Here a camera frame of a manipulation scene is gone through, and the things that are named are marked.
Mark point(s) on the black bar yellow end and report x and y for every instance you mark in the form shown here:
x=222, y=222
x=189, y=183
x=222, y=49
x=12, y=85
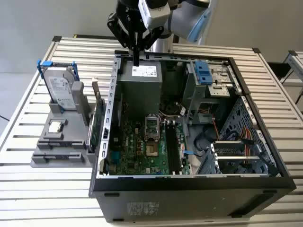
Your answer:
x=94, y=37

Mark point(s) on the blue drive bay latch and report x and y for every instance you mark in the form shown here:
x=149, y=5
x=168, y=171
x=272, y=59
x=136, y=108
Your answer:
x=203, y=73

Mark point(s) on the black RAM slot white clips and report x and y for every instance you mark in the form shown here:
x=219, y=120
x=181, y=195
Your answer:
x=176, y=146
x=170, y=146

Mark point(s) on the silver CPU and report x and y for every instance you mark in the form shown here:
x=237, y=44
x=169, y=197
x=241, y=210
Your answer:
x=55, y=127

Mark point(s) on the black PC case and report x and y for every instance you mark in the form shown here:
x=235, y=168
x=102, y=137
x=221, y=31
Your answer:
x=165, y=203

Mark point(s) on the hard disk in blue carrier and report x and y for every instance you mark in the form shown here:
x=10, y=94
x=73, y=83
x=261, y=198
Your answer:
x=59, y=87

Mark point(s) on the black round fan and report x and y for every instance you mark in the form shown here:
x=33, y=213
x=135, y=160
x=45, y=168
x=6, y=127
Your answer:
x=171, y=107

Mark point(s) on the green motherboard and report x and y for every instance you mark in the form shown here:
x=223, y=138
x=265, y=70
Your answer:
x=155, y=163

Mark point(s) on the metal disk bay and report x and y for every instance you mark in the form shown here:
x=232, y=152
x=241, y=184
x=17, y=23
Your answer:
x=227, y=150

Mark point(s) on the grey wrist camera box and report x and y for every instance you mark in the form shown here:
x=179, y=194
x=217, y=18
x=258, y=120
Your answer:
x=154, y=14

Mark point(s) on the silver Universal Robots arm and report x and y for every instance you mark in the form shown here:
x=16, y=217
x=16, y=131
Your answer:
x=182, y=23

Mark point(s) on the green graphics card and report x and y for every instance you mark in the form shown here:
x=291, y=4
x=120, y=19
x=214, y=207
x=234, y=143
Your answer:
x=95, y=132

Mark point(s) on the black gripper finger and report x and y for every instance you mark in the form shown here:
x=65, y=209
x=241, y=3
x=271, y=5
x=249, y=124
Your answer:
x=118, y=32
x=151, y=37

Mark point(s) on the grey power supply unit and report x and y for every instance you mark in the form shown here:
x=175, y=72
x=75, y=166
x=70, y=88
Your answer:
x=139, y=94

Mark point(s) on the black stand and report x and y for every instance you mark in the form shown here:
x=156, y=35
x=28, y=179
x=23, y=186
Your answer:
x=280, y=71

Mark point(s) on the aluminium side table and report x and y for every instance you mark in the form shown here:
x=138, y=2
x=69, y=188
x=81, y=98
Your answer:
x=294, y=60

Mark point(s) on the grey parts rack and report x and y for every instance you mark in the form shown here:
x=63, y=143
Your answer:
x=71, y=132

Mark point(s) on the CPU socket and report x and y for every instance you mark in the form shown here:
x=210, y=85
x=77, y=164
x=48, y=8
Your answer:
x=151, y=149

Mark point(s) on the blue connector tab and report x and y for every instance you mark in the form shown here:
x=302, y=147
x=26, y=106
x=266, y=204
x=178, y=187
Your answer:
x=188, y=152

